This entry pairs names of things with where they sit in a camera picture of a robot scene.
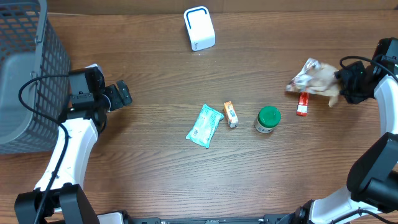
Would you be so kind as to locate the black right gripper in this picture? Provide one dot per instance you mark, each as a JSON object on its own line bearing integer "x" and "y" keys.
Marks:
{"x": 351, "y": 96}

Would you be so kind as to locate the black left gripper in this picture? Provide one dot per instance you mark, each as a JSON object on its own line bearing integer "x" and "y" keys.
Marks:
{"x": 117, "y": 101}

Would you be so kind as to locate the beige brown snack pouch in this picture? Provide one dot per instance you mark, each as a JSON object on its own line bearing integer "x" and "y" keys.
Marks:
{"x": 316, "y": 78}

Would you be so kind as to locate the red snack stick packet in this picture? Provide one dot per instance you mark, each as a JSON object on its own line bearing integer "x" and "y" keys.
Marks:
{"x": 302, "y": 108}

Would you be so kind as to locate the teal wet wipes pack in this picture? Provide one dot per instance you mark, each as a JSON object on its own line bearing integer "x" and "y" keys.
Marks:
{"x": 205, "y": 126}

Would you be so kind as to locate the green round can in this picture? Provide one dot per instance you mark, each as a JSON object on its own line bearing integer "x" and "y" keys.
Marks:
{"x": 267, "y": 119}

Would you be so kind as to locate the orange small snack box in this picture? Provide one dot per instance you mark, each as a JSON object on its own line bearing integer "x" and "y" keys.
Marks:
{"x": 230, "y": 114}

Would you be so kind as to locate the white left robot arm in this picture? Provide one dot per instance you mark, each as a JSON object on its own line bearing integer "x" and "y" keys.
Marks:
{"x": 61, "y": 187}

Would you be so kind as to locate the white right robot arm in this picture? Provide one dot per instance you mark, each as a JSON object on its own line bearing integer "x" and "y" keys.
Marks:
{"x": 371, "y": 186}

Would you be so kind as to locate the white barcode scanner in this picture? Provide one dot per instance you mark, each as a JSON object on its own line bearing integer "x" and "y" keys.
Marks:
{"x": 200, "y": 28}

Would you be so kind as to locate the grey plastic mesh basket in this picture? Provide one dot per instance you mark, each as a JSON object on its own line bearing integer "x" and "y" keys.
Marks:
{"x": 34, "y": 63}

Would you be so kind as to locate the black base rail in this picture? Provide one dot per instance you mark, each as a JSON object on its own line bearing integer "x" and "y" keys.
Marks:
{"x": 217, "y": 220}

